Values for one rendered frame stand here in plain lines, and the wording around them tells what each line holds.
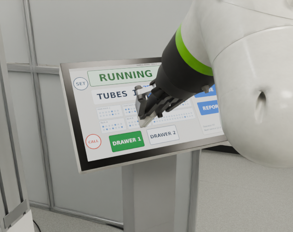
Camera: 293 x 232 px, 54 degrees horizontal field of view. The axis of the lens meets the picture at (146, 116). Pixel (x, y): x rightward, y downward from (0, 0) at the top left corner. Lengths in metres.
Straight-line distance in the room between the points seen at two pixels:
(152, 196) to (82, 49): 0.96
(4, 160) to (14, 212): 0.11
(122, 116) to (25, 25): 1.15
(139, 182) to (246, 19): 0.74
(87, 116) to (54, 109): 1.09
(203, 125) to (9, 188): 0.55
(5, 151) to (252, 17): 0.45
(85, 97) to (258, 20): 0.59
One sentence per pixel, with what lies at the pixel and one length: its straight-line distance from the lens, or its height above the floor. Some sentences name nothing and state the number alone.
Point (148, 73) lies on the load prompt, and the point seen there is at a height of 1.15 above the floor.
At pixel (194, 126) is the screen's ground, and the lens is 0.87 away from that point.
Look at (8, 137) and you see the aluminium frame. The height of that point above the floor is 1.12.
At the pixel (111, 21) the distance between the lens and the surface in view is 1.56.
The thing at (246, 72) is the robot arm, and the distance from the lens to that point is 0.26.
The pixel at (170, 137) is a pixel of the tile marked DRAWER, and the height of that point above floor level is 0.99.
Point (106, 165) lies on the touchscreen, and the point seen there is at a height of 0.96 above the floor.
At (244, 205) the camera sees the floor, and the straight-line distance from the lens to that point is 2.33.
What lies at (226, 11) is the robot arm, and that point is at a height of 1.33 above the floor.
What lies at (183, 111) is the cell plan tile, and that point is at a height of 1.05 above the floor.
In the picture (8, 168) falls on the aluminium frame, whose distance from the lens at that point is 0.58.
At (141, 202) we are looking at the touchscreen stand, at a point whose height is 0.73.
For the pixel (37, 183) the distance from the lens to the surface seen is 2.22.
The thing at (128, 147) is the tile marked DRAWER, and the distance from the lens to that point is 0.77.
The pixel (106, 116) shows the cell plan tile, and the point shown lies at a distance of 0.79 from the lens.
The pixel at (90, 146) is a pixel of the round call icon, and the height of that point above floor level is 1.01.
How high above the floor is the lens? 1.33
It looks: 19 degrees down
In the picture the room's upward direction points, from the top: straight up
